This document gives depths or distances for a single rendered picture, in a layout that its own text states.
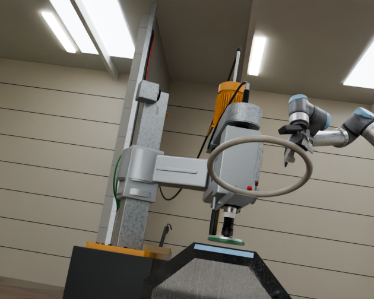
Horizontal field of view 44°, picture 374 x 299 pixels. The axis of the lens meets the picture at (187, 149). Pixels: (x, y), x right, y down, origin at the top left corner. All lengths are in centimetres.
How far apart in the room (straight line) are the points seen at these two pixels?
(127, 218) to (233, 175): 111
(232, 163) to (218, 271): 64
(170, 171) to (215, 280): 120
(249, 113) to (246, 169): 34
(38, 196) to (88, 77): 241
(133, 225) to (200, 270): 111
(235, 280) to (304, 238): 575
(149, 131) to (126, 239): 86
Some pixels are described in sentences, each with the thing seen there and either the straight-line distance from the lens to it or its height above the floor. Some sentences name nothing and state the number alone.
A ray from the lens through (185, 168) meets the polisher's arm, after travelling 349.
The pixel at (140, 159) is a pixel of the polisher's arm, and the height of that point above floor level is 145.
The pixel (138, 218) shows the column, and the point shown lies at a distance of 357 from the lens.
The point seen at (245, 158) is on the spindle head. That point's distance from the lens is 278.
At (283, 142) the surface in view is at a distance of 202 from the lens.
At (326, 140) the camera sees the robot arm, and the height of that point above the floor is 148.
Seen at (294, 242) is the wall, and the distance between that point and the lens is 823.
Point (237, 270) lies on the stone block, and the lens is 256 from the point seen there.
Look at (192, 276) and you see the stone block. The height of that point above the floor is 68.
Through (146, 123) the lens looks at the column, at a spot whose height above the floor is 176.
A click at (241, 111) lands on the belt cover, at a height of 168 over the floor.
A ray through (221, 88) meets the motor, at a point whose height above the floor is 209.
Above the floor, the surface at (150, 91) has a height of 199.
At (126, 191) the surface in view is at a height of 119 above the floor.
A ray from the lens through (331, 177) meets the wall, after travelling 850.
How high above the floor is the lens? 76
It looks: 13 degrees up
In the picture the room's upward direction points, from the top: 9 degrees clockwise
